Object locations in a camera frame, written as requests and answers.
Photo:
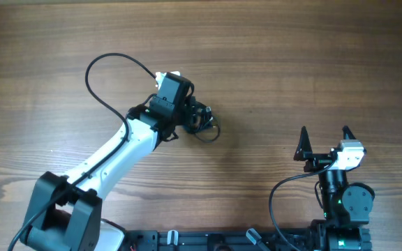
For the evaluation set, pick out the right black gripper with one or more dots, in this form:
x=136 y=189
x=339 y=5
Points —
x=322 y=157

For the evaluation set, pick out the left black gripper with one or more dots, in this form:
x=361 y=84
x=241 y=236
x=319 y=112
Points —
x=193 y=110

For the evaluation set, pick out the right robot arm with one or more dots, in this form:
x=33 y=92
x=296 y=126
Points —
x=346 y=206

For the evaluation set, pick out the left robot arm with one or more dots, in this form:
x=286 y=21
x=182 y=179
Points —
x=64 y=212

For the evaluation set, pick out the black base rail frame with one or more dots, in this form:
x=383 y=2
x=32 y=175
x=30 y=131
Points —
x=302 y=239

